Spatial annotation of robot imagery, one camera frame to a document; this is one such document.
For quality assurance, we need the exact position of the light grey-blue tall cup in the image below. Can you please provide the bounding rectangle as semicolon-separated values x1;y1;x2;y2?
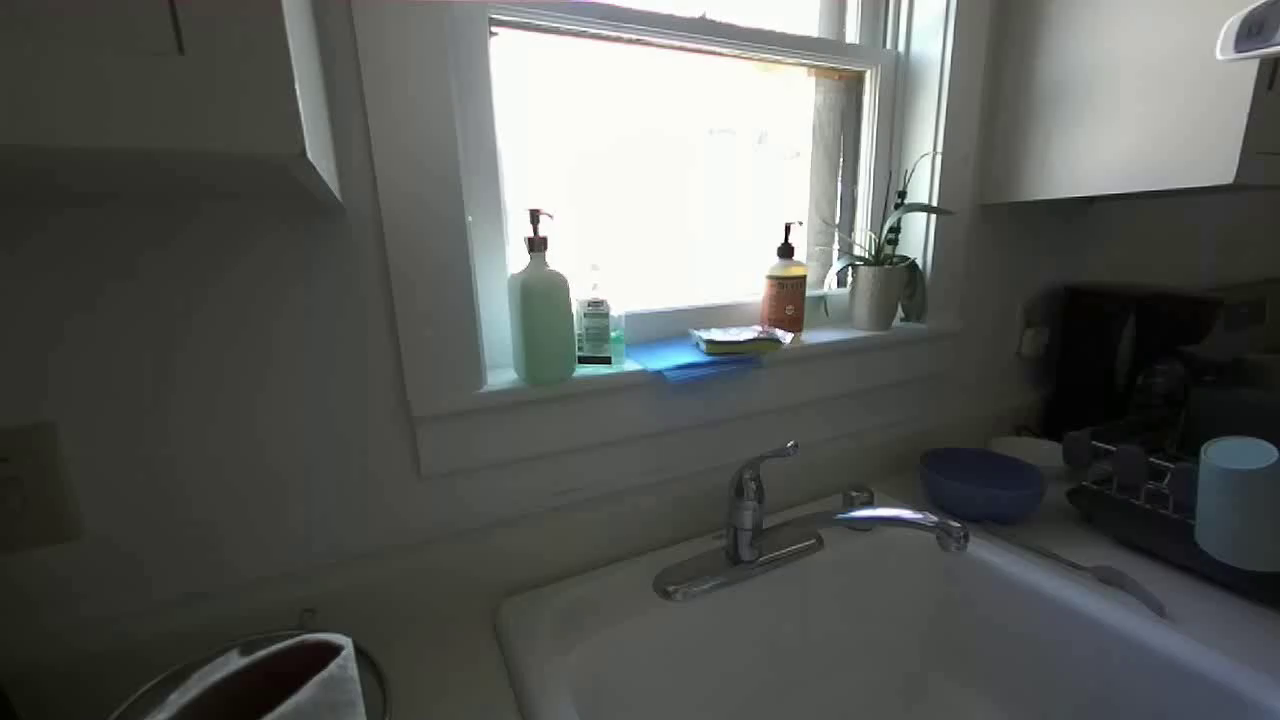
1196;438;1280;572

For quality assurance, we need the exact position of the blue bowl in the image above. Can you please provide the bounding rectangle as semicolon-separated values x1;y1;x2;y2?
921;450;1048;525

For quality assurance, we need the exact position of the white soap dish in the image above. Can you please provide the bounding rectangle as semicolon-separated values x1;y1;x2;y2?
692;324;797;355

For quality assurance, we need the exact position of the potted plant white pot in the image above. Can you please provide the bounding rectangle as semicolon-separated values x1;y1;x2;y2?
833;156;943;333

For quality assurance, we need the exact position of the small green-white bottle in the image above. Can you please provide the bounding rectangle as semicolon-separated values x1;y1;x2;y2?
578;301;624;363

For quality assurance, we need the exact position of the chrome sink faucet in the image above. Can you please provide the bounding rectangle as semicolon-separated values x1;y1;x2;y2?
653;441;970;601

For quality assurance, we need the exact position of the white cabinet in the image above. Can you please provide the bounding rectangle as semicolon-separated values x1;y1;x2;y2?
983;0;1280;203
0;0;340;203

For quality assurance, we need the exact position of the blue cloth on sill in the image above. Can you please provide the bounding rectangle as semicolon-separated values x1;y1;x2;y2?
628;340;751;386

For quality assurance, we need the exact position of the white kitchen sink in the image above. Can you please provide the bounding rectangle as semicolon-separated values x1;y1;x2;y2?
501;514;1280;720

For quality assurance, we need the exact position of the green soap pump bottle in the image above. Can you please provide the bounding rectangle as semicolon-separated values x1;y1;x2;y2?
509;207;578;386

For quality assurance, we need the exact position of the paper towel roll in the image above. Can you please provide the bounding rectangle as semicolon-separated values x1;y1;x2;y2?
108;633;394;720

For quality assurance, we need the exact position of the orange soap pump bottle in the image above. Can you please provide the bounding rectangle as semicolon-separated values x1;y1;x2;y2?
759;221;810;333

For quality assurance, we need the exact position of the black dish drying rack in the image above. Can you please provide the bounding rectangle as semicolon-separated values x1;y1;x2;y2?
1060;387;1280;609

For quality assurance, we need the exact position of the black coffee maker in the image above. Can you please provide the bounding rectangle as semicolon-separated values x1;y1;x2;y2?
1042;283;1217;438

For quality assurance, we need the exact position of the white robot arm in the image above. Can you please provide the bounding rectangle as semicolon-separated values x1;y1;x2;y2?
1217;0;1280;61

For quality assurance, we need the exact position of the white upper cabinet right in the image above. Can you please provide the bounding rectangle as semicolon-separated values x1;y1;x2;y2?
983;0;1280;203

